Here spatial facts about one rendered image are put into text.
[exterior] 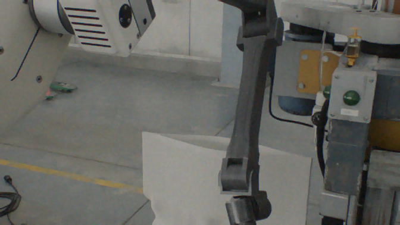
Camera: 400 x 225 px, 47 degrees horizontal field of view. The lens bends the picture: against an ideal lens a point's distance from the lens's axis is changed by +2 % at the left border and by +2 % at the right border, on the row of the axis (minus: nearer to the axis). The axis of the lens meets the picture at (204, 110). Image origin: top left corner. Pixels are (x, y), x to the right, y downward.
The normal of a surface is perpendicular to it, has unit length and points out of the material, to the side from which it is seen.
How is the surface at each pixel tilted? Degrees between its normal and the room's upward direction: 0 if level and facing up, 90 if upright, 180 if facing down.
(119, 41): 116
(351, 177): 90
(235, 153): 55
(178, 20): 90
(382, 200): 90
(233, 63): 90
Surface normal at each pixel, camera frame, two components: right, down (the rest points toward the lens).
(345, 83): -0.36, 0.27
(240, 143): -0.55, -0.38
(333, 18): -0.95, 0.07
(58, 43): 0.91, 0.15
